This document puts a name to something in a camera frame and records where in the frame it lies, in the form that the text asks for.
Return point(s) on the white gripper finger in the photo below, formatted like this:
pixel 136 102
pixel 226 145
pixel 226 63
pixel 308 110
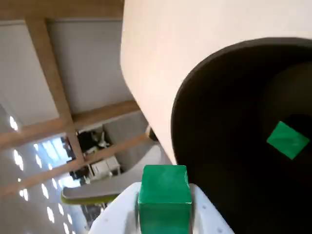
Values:
pixel 209 219
pixel 117 217

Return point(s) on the green block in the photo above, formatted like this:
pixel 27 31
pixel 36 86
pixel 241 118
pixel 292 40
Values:
pixel 287 141
pixel 163 195

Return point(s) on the black pot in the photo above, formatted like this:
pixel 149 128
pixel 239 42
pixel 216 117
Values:
pixel 219 122

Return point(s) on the grey chair yellow-green edge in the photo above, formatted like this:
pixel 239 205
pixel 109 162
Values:
pixel 97 190

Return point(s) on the white shelf unit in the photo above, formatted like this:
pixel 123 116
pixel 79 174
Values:
pixel 104 168

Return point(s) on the wooden partition frame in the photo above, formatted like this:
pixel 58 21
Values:
pixel 51 73

